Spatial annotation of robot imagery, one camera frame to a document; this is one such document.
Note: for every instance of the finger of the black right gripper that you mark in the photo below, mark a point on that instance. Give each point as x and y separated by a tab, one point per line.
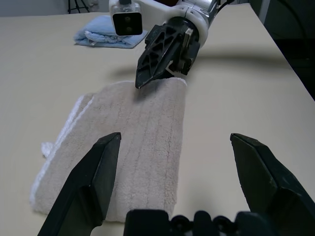
153	56
176	52

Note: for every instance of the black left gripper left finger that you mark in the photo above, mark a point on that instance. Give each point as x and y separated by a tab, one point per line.
83	186

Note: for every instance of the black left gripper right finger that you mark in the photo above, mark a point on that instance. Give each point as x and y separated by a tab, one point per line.
268	182

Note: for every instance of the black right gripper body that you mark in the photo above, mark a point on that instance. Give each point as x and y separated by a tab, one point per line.
189	49

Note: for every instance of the beige towel with white trim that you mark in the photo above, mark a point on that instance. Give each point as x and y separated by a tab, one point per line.
137	137

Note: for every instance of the folded blue towel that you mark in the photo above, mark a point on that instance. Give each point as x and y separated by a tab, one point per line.
98	32

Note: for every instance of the black tripod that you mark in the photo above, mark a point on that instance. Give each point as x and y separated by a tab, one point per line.
77	5

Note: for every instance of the dark low cabinet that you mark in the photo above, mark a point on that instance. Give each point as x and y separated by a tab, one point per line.
290	37

